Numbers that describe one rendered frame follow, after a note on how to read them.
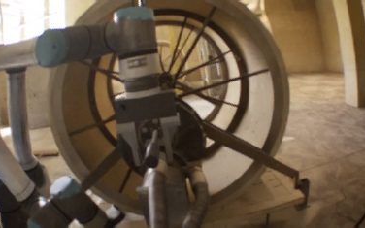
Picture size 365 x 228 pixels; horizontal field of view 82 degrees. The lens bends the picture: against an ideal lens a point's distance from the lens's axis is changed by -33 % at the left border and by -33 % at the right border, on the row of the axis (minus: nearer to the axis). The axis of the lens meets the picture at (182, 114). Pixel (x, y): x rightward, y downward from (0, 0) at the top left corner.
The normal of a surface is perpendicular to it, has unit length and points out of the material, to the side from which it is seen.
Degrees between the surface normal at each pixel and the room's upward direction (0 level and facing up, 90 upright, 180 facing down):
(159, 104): 90
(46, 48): 91
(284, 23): 90
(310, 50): 90
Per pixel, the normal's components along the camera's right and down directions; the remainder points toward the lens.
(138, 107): 0.04, 0.19
